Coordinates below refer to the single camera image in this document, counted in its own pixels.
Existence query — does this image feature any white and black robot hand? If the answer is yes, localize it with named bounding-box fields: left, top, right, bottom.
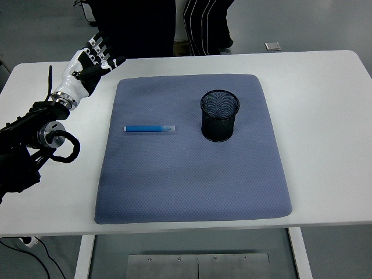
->
left=53, top=31, right=127, bottom=101

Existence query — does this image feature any blue marker with clear cap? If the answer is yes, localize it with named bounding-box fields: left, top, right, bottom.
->
left=124, top=124, right=177, bottom=135

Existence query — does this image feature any black mesh pen holder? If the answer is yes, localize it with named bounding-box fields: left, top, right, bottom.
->
left=199, top=89, right=241, bottom=143

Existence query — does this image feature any person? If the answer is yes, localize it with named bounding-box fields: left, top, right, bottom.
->
left=94, top=0, right=177, bottom=58
left=183, top=0, right=235, bottom=56

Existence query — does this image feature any blue-grey textured mat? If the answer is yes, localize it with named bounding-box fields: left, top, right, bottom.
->
left=94, top=74, right=293, bottom=226

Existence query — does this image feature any white power strip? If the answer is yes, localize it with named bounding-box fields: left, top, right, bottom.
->
left=17, top=235, right=40, bottom=249

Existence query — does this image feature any white table leg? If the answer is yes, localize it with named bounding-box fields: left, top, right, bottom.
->
left=287, top=227, right=313, bottom=279
left=73, top=234, right=96, bottom=279

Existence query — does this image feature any grey metal plate with screws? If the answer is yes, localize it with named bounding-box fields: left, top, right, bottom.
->
left=197, top=253, right=270, bottom=279
left=127, top=253, right=199, bottom=279

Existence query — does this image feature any black floor cable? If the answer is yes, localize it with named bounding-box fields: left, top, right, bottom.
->
left=0, top=237, right=68, bottom=279

